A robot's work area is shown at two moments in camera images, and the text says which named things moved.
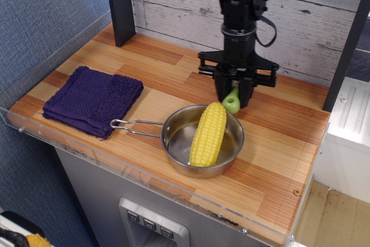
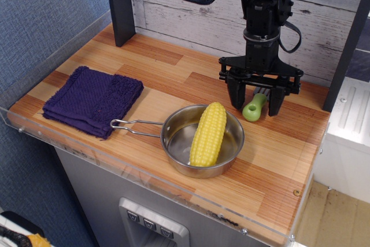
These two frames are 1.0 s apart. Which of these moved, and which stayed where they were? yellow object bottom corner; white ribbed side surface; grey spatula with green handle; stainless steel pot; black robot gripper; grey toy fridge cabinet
Moved: black robot gripper; grey spatula with green handle
Stayed: white ribbed side surface; grey toy fridge cabinet; stainless steel pot; yellow object bottom corner
